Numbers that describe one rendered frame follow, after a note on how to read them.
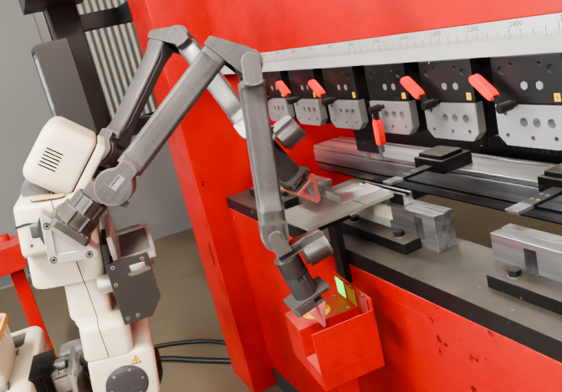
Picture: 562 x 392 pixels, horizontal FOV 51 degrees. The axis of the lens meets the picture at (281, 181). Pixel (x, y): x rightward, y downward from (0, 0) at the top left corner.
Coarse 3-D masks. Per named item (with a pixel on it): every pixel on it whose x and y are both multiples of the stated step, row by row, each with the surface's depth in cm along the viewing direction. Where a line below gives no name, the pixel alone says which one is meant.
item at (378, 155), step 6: (354, 132) 162; (360, 132) 159; (366, 132) 157; (372, 132) 154; (360, 138) 160; (366, 138) 158; (372, 138) 155; (360, 144) 161; (366, 144) 159; (372, 144) 156; (360, 150) 164; (366, 150) 160; (372, 150) 157; (378, 150) 155; (384, 150) 155; (366, 156) 162; (372, 156) 160; (378, 156) 157
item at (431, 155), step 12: (420, 156) 172; (432, 156) 167; (444, 156) 164; (456, 156) 165; (468, 156) 167; (420, 168) 167; (432, 168) 167; (444, 168) 163; (456, 168) 165; (396, 180) 162
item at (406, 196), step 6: (384, 186) 161; (390, 186) 159; (396, 192) 153; (402, 192) 154; (408, 192) 152; (390, 198) 156; (396, 198) 153; (402, 198) 151; (408, 198) 152; (402, 204) 152
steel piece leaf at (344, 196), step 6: (360, 186) 164; (330, 192) 159; (342, 192) 163; (348, 192) 162; (354, 192) 161; (360, 192) 159; (366, 192) 158; (372, 192) 158; (330, 198) 160; (336, 198) 156; (342, 198) 158; (348, 198) 157; (354, 198) 156
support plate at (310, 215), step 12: (336, 192) 165; (384, 192) 156; (312, 204) 160; (324, 204) 158; (336, 204) 155; (348, 204) 153; (360, 204) 151; (372, 204) 151; (288, 216) 155; (300, 216) 152; (312, 216) 150; (324, 216) 148; (336, 216) 147; (312, 228) 144
